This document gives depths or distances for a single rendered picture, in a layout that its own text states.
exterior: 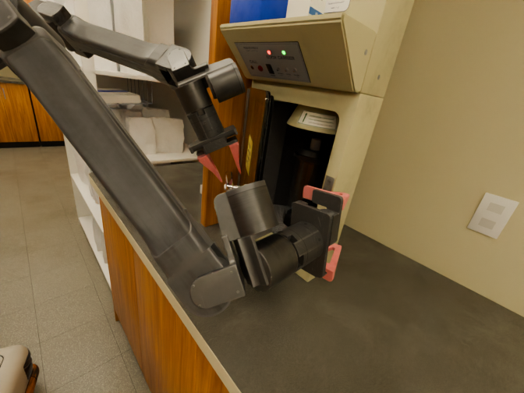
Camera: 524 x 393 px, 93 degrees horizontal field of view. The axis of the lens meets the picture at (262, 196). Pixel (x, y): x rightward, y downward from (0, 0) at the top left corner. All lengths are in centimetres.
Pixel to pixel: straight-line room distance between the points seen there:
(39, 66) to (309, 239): 37
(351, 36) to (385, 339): 59
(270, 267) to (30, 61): 35
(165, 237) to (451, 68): 87
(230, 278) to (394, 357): 45
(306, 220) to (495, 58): 71
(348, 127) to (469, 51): 48
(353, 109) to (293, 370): 50
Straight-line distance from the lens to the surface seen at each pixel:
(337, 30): 47
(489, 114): 92
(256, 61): 65
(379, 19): 56
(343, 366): 59
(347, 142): 55
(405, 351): 68
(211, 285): 29
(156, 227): 30
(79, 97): 36
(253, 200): 29
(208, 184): 80
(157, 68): 60
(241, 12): 64
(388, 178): 98
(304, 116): 64
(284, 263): 30
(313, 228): 35
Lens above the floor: 139
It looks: 24 degrees down
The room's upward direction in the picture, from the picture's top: 9 degrees clockwise
